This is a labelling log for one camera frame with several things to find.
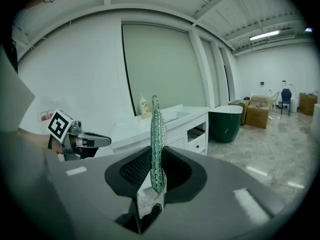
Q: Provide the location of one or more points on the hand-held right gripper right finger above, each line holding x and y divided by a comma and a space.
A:
215, 196

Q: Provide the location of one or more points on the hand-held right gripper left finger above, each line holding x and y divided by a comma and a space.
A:
95, 184

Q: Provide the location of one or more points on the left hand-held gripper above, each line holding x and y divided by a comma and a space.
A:
60, 126

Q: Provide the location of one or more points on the person's left forearm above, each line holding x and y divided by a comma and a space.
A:
37, 140

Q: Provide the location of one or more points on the clear bottle with red label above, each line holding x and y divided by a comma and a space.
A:
46, 112

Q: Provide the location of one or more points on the orange dish soap bottle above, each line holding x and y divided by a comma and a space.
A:
145, 109

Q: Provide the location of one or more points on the white vanity cabinet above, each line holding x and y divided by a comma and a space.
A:
160, 131

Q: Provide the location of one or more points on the dark green bathtub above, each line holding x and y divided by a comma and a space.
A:
225, 125

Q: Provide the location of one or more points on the person's grey shirt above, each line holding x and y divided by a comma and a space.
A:
22, 184

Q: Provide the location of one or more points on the dark cardboard box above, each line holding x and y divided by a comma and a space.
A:
237, 109

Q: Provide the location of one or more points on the large cardboard box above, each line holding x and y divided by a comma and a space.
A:
257, 116

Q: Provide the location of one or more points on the wide grey roller blind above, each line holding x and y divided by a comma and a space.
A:
162, 69

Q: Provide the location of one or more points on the small cardboard box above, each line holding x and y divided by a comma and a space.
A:
260, 99

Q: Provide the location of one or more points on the white waste bin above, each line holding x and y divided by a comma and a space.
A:
294, 105

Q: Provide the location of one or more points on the blue chair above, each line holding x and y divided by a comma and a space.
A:
285, 97

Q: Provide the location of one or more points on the narrow grey roller blind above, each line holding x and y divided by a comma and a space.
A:
211, 71

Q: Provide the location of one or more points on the tall cardboard box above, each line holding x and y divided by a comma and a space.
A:
308, 104

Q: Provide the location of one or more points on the ceiling tube light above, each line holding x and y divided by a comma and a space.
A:
264, 35

